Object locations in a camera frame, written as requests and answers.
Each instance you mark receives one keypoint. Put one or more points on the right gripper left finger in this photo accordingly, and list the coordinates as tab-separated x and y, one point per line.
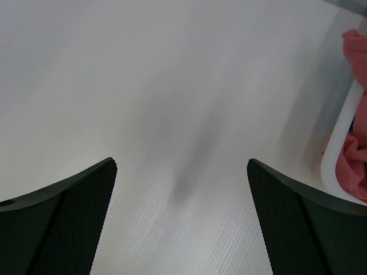
56	229

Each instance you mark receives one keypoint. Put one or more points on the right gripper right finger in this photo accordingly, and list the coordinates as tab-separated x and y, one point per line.
305	230

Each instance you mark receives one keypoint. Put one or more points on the salmon pink t shirt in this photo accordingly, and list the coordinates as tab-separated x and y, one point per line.
351	164

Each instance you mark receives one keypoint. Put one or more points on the white plastic laundry basket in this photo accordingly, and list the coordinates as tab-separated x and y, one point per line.
335	143

